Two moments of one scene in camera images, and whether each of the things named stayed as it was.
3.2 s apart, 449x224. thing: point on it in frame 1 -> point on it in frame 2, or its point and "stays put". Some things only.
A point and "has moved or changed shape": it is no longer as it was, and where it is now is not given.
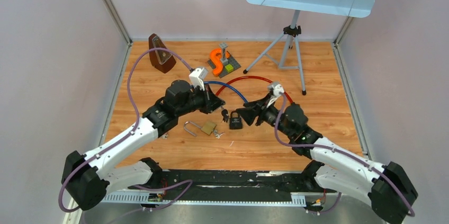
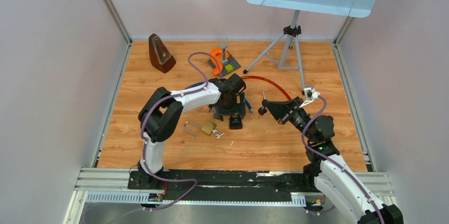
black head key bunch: [225, 115] has moved or changed shape
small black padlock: [235, 122] stays put
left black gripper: [212, 102] -> [239, 109]
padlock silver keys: [217, 135] stays put
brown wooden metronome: [163, 60] stays put
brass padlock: [207, 127] stays put
